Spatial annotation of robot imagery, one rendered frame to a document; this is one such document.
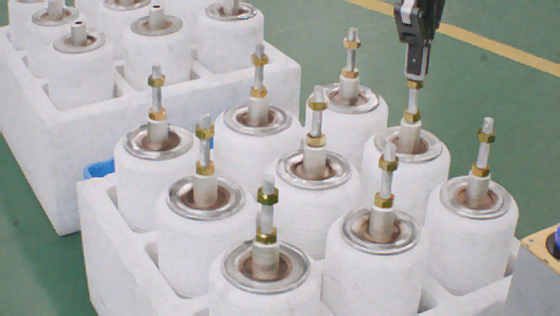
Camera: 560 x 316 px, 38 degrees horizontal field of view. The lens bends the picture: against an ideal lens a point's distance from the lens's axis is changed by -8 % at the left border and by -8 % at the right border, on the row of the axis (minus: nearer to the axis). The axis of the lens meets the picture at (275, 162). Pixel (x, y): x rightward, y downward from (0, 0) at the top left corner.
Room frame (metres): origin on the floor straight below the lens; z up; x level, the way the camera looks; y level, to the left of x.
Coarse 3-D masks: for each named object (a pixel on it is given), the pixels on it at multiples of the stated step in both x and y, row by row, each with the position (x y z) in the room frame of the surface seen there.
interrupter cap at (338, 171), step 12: (288, 156) 0.77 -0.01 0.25; (300, 156) 0.77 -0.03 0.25; (336, 156) 0.77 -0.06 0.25; (276, 168) 0.74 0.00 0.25; (288, 168) 0.75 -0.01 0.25; (300, 168) 0.75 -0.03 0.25; (336, 168) 0.75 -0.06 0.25; (348, 168) 0.75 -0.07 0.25; (288, 180) 0.72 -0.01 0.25; (300, 180) 0.72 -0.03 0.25; (312, 180) 0.73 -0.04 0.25; (324, 180) 0.73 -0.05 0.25; (336, 180) 0.73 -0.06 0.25; (348, 180) 0.73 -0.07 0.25
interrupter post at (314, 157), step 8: (304, 144) 0.75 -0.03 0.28; (304, 152) 0.75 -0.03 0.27; (312, 152) 0.74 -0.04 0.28; (320, 152) 0.74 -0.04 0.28; (304, 160) 0.74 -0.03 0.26; (312, 160) 0.74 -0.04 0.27; (320, 160) 0.74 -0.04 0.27; (304, 168) 0.74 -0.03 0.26; (312, 168) 0.74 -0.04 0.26; (320, 168) 0.74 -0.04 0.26
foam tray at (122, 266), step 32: (96, 192) 0.80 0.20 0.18; (96, 224) 0.76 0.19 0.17; (256, 224) 0.78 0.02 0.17; (96, 256) 0.77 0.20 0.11; (128, 256) 0.69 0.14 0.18; (512, 256) 0.71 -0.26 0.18; (96, 288) 0.78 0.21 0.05; (128, 288) 0.67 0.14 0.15; (160, 288) 0.64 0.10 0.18; (320, 288) 0.68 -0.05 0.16; (480, 288) 0.65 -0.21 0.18
